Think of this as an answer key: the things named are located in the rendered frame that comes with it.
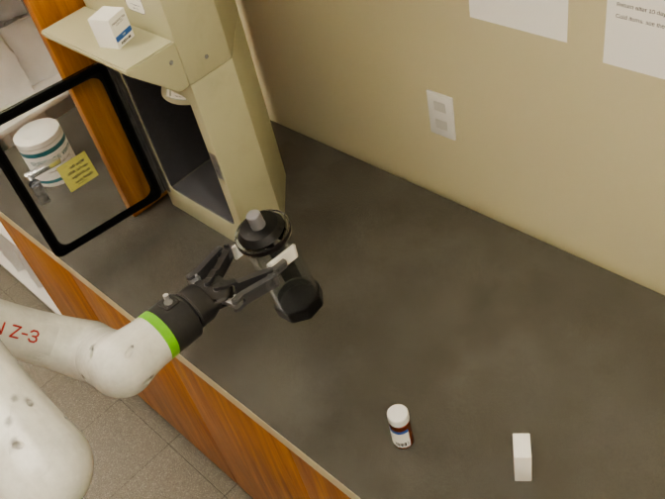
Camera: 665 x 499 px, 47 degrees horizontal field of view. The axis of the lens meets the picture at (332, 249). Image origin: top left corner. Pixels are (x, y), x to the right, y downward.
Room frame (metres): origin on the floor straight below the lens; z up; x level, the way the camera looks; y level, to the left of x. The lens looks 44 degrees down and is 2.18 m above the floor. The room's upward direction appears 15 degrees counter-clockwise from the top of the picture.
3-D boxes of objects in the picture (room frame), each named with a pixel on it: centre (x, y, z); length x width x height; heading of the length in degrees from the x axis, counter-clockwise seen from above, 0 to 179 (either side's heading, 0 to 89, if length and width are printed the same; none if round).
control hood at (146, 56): (1.45, 0.33, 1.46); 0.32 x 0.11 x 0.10; 36
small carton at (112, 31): (1.41, 0.30, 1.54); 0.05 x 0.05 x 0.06; 55
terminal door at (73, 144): (1.53, 0.52, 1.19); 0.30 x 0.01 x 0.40; 118
